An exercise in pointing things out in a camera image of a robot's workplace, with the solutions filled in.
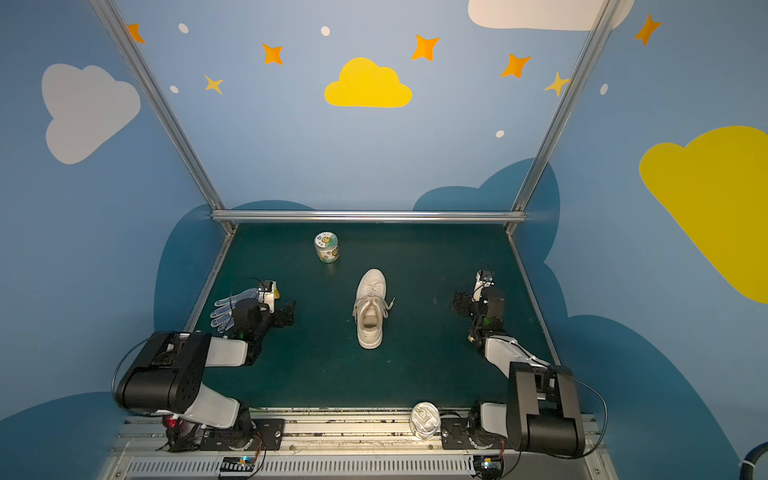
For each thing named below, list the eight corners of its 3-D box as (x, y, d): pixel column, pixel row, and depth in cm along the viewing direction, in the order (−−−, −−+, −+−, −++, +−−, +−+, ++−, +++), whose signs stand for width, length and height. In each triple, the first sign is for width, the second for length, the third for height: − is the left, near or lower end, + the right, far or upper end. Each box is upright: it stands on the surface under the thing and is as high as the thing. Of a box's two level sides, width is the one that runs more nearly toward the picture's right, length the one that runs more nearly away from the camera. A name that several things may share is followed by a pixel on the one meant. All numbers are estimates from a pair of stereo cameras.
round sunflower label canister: (317, 266, 114) (312, 247, 106) (320, 250, 120) (315, 231, 111) (339, 266, 115) (335, 247, 106) (341, 251, 120) (338, 231, 111)
